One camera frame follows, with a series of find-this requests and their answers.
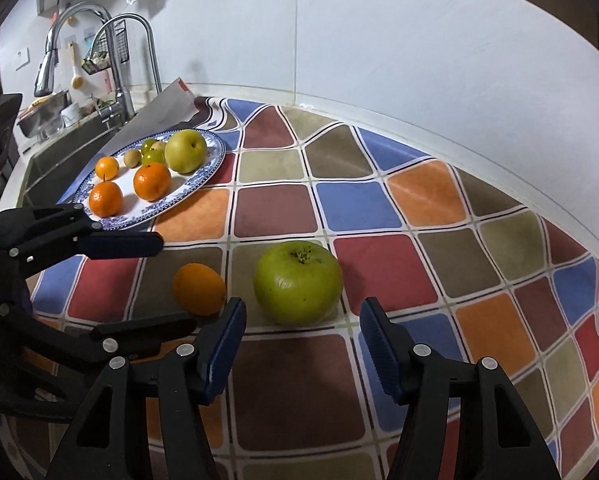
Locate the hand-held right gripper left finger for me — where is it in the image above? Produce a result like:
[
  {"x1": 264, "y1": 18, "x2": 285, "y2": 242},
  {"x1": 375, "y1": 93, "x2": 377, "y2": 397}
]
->
[{"x1": 44, "y1": 296, "x2": 248, "y2": 480}]

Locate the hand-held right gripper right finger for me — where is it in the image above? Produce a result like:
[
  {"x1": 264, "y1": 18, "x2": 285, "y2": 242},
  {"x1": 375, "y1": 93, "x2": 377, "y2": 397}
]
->
[{"x1": 360, "y1": 296, "x2": 563, "y2": 480}]

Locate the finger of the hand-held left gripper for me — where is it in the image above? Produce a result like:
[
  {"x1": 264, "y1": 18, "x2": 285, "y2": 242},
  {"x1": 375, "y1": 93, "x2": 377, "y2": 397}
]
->
[
  {"x1": 0, "y1": 203, "x2": 164, "y2": 281},
  {"x1": 0, "y1": 301, "x2": 198, "y2": 367}
]

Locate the orange tangerine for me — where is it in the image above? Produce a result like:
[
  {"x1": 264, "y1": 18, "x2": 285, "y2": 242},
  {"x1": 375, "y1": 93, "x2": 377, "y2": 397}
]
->
[
  {"x1": 94, "y1": 156, "x2": 119, "y2": 181},
  {"x1": 88, "y1": 181, "x2": 124, "y2": 218},
  {"x1": 172, "y1": 262, "x2": 227, "y2": 317},
  {"x1": 133, "y1": 162, "x2": 173, "y2": 202}
]

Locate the blue patterned white plate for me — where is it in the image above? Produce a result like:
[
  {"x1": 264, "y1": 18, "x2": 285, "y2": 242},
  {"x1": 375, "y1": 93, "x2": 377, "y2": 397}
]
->
[{"x1": 72, "y1": 127, "x2": 227, "y2": 232}]

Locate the green apple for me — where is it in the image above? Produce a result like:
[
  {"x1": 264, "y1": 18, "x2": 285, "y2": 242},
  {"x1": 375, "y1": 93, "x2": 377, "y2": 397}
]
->
[{"x1": 253, "y1": 241, "x2": 344, "y2": 326}]

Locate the colourful chequered tablecloth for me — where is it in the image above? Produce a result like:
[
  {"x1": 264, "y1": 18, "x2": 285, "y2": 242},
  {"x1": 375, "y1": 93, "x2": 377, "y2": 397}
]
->
[{"x1": 10, "y1": 77, "x2": 599, "y2": 480}]

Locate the stainless steel sink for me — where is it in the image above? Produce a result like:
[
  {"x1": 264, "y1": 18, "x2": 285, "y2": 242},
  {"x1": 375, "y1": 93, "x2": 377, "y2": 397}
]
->
[{"x1": 22, "y1": 120, "x2": 130, "y2": 208}]

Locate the yellow-green apple on plate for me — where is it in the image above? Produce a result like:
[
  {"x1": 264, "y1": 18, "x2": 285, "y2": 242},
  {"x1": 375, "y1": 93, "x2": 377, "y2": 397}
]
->
[{"x1": 164, "y1": 129, "x2": 208, "y2": 175}]

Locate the white bowl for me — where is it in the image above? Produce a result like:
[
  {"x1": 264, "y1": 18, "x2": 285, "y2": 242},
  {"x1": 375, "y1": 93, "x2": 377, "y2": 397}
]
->
[{"x1": 60, "y1": 102, "x2": 83, "y2": 128}]

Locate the metal basin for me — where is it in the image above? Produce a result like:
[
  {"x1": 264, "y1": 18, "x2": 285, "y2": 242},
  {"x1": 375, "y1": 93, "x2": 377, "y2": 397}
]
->
[{"x1": 17, "y1": 90, "x2": 71, "y2": 138}]

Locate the chrome pull-down faucet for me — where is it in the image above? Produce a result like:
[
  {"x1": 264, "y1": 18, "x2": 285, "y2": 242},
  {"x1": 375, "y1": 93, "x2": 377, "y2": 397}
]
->
[{"x1": 34, "y1": 1, "x2": 136, "y2": 126}]

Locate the yellow dish brush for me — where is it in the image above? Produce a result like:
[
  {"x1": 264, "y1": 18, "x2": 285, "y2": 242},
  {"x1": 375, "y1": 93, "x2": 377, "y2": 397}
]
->
[{"x1": 68, "y1": 42, "x2": 85, "y2": 92}]

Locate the slim chrome gooseneck faucet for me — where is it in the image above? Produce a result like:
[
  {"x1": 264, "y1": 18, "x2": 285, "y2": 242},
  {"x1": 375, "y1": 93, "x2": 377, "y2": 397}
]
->
[{"x1": 90, "y1": 13, "x2": 164, "y2": 95}]

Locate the black wire basket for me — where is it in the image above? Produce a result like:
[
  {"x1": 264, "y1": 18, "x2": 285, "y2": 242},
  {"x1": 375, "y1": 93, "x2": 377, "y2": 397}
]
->
[{"x1": 81, "y1": 20, "x2": 130, "y2": 75}]

